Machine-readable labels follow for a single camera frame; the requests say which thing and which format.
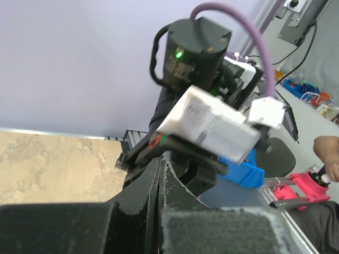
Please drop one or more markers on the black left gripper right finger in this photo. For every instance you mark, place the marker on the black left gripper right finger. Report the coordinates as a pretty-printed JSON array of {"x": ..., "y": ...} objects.
[{"x": 187, "y": 225}]

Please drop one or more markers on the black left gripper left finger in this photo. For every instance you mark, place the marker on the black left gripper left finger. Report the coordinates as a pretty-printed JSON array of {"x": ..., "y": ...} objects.
[{"x": 127, "y": 223}]

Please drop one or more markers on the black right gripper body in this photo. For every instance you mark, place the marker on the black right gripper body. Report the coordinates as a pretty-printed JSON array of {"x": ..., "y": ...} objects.
[{"x": 196, "y": 168}]

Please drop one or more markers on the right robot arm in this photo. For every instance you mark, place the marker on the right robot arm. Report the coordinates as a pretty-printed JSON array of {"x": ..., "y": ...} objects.
[{"x": 188, "y": 52}]

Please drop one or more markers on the bystander bare hand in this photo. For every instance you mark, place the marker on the bystander bare hand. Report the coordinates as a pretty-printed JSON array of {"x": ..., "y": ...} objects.
[{"x": 326, "y": 149}]

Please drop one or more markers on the blue plastic storage bin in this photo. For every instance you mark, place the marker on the blue plastic storage bin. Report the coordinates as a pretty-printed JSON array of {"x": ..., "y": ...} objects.
[{"x": 247, "y": 174}]

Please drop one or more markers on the dark office chair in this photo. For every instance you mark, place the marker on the dark office chair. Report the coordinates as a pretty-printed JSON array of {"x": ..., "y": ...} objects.
[{"x": 278, "y": 162}]

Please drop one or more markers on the red step ladder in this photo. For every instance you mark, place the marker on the red step ladder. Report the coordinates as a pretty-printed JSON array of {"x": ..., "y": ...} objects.
[{"x": 298, "y": 190}]

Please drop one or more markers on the cluttered background items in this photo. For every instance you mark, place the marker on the cluttered background items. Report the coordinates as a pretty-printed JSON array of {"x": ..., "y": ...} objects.
[{"x": 321, "y": 101}]

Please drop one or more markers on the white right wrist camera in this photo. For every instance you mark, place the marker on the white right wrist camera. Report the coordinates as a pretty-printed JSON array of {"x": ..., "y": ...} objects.
[{"x": 206, "y": 121}]

